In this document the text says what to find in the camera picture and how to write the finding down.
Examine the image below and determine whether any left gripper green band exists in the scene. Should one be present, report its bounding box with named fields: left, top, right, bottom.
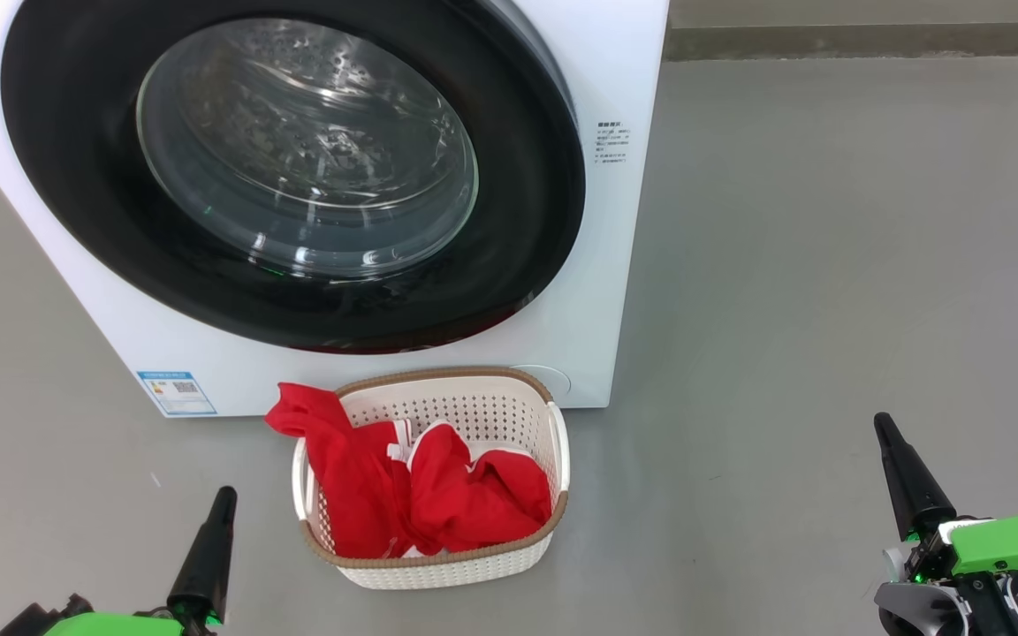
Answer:
left=45, top=485, right=239, bottom=636

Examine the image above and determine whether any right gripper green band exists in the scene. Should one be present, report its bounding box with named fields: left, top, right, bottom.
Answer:
left=874, top=412, right=1018, bottom=636

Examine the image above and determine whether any red and white garment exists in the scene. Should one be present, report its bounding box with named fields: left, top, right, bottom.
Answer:
left=264, top=382, right=555, bottom=560

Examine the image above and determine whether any black round glass washer door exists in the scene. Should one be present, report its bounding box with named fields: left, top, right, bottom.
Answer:
left=1, top=0, right=587, bottom=356

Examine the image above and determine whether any cream basket with brown rim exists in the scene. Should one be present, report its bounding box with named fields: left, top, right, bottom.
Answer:
left=292, top=366, right=572, bottom=591

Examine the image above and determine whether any white front-load washing machine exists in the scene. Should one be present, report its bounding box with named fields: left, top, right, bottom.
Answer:
left=0, top=0, right=671, bottom=418

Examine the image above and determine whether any blue energy label sticker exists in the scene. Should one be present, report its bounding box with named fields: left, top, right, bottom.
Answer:
left=137, top=370, right=218, bottom=417

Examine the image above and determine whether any round white filter cover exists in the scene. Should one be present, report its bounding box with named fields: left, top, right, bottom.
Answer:
left=509, top=363, right=573, bottom=403

